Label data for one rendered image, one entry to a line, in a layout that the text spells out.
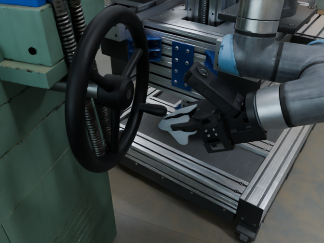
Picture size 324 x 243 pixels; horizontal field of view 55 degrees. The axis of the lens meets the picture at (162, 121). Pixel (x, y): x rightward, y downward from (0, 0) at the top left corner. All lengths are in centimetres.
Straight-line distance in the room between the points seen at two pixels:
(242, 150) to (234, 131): 80
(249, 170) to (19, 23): 101
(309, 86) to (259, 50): 12
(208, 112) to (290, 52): 18
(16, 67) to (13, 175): 22
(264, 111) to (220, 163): 79
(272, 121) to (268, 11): 19
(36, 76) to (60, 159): 30
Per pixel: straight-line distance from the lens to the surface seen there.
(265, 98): 53
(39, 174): 73
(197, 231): 133
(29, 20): 52
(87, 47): 44
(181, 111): 63
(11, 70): 56
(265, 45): 59
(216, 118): 56
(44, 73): 52
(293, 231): 143
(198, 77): 53
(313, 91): 51
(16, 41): 55
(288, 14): 97
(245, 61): 60
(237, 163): 131
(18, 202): 71
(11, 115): 62
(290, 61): 59
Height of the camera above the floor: 109
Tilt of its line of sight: 36 degrees down
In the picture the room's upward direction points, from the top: straight up
